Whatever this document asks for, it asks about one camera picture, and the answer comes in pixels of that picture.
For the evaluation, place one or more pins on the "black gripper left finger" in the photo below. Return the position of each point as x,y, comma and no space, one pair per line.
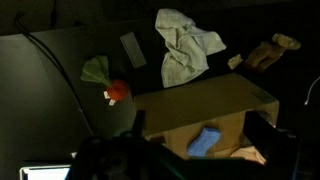
93,160

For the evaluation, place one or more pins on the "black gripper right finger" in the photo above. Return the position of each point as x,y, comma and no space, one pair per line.
283,156

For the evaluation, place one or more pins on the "large cardboard box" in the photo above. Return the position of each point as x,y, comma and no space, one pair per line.
200,100

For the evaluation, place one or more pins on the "pink cloth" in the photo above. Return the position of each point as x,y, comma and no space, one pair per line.
248,155

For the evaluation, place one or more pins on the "white framed tablet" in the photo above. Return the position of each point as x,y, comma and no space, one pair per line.
46,173

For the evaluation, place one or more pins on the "brown plush toy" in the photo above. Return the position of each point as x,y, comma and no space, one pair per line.
263,55

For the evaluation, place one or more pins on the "small tan paper scrap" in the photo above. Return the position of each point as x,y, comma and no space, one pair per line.
235,61

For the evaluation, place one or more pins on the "grey rectangular block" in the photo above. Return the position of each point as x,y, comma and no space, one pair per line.
133,50

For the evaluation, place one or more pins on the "crumpled white towel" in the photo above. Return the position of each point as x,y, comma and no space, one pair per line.
183,50

